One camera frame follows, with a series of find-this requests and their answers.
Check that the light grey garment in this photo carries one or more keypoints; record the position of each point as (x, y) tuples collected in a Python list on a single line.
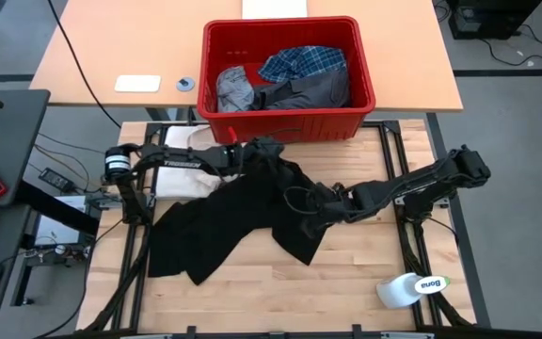
[(233, 92)]

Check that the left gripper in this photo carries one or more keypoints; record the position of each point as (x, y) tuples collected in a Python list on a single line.
[(264, 150)]

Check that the black side desk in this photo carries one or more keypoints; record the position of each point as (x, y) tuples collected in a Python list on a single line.
[(17, 132)]

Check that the red plastic tag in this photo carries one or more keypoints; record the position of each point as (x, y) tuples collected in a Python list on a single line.
[(232, 134)]

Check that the black power brick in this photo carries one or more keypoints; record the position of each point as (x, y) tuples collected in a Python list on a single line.
[(57, 180)]

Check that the black computer tower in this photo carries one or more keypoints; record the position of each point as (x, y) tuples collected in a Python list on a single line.
[(492, 19)]

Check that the red plastic laundry bin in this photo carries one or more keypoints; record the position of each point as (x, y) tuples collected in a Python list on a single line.
[(290, 124)]

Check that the low black desk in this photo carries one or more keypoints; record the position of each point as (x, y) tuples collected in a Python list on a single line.
[(7, 245)]

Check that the light wooden desk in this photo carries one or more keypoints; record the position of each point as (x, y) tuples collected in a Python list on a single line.
[(417, 56)]

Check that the white Bona spray bottle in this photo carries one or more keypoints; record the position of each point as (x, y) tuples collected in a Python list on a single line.
[(395, 292)]

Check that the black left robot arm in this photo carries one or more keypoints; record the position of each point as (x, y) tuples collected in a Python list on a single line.
[(177, 157)]

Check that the black aluminium rig frame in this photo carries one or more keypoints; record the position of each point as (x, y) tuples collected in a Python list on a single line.
[(145, 136)]

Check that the blue plaid shirt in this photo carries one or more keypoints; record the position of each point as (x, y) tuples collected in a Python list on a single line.
[(299, 62)]

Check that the white box device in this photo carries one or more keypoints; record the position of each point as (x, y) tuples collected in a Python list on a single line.
[(54, 230)]

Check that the white paper sheet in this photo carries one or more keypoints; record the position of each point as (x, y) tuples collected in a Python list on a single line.
[(275, 9)]

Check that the small white pad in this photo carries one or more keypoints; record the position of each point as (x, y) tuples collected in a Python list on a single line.
[(137, 83)]

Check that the black cloth garment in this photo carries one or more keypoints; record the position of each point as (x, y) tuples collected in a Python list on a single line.
[(233, 216)]

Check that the dark grey shirt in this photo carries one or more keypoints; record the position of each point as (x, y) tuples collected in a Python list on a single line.
[(308, 92)]

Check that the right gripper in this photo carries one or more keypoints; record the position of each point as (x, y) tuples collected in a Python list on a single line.
[(325, 205)]

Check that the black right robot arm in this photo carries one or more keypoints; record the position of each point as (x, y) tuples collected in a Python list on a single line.
[(417, 181)]

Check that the cream canvas tote bag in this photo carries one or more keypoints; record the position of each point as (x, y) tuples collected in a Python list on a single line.
[(181, 181)]

